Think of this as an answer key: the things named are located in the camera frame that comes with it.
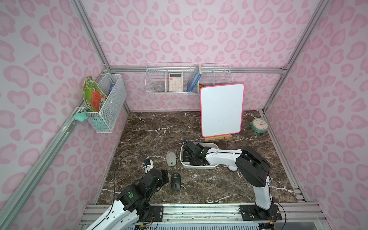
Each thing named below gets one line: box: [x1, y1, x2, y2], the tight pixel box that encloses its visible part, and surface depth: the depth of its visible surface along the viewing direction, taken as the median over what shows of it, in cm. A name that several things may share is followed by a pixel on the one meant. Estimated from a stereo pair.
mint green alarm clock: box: [249, 117, 270, 134], surface depth 109 cm
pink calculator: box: [169, 72, 183, 92], surface depth 97 cm
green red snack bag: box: [82, 76, 108, 113], surface depth 74 cm
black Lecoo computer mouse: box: [171, 172, 182, 192], surface depth 84 cm
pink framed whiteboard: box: [200, 83, 245, 138], surface depth 94 cm
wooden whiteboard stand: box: [204, 134, 233, 143], surface depth 100 cm
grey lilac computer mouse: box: [166, 150, 177, 167], surface depth 92 cm
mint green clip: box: [74, 111, 89, 123], surface depth 64 cm
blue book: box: [186, 63, 203, 93], surface depth 90 cm
